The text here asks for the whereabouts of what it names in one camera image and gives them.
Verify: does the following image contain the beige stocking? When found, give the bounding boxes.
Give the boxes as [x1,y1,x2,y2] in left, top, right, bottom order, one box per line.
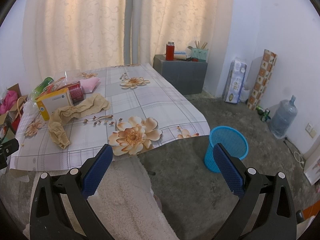
[48,94,111,149]

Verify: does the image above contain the yellow white cardboard box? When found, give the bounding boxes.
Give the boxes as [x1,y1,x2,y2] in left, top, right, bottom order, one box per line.
[36,88,73,121]

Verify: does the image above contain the white fleece trousers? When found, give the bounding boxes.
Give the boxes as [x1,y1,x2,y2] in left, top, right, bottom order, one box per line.
[23,155,180,240]

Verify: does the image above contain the white appliance box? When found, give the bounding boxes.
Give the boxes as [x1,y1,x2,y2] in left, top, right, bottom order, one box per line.
[304,151,320,185]

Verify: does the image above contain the blue mesh waste bin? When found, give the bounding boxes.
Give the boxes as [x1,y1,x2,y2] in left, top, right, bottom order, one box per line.
[204,126,249,173]

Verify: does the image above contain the green glass bottle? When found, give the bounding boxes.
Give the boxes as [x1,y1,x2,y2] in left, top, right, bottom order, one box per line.
[256,106,271,122]

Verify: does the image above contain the large water jug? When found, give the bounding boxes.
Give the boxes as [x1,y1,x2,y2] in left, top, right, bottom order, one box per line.
[268,95,298,139]

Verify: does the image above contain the brown cardboard box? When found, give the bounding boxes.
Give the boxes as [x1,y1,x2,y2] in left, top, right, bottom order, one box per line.
[1,84,27,142]

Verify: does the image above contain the red biscuit box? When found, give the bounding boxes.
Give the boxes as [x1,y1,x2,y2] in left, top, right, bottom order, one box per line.
[65,81,84,103]

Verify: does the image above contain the orange snack wrapper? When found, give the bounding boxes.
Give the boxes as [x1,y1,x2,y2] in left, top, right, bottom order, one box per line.
[44,77,65,94]

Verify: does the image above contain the pink plush item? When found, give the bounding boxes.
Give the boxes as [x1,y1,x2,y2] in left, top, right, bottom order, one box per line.
[0,90,18,115]

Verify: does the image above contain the floral tablecloth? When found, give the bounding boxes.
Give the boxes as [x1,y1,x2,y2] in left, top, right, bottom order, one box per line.
[9,64,210,172]

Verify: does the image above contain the green plastic bottle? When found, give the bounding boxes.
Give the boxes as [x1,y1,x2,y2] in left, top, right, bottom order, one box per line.
[32,77,54,96]

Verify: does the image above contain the clear plastic bag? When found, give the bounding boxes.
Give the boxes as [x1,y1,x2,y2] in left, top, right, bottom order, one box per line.
[54,69,82,86]

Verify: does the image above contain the toilet paper pack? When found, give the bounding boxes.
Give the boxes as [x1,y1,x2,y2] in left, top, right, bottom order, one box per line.
[223,57,247,104]

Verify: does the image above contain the rolled patterned mat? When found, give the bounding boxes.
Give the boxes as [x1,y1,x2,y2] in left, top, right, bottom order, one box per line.
[247,49,277,110]

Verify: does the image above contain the grey cabinet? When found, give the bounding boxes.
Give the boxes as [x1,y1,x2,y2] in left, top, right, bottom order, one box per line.
[153,55,208,95]

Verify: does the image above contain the teal utensil basket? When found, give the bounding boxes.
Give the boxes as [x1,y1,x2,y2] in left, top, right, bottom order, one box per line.
[188,41,208,62]

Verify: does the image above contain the red thermos bottle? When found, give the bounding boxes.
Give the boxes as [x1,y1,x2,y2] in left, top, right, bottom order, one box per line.
[165,41,175,61]

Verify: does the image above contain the cream patterned curtain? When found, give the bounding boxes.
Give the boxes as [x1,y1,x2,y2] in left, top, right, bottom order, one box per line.
[23,0,233,83]

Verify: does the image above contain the white power cable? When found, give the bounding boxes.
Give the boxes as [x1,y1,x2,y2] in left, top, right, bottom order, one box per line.
[283,137,306,169]

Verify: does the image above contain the wall socket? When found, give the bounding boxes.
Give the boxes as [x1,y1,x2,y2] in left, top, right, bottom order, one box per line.
[305,123,317,138]

